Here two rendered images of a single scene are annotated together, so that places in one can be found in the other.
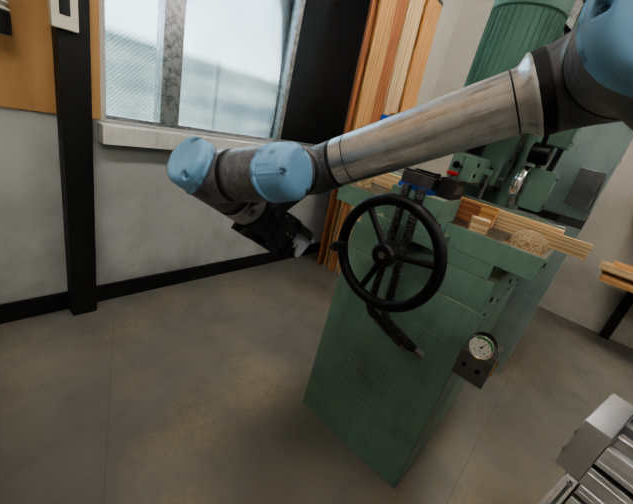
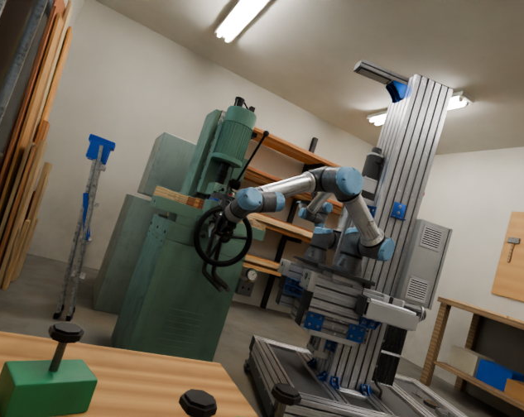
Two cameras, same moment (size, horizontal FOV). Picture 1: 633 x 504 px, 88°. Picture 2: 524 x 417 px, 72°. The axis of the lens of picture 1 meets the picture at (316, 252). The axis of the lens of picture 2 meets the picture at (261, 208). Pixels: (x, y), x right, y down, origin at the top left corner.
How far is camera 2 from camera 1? 129 cm
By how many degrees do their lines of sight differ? 65
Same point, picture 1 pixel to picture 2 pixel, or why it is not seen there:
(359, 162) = not seen: hidden behind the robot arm
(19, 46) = not seen: outside the picture
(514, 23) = (241, 131)
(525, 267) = (259, 235)
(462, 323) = (237, 268)
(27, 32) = not seen: outside the picture
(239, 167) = (271, 200)
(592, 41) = (342, 184)
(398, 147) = (286, 193)
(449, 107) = (297, 183)
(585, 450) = (313, 281)
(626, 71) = (347, 190)
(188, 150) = (255, 193)
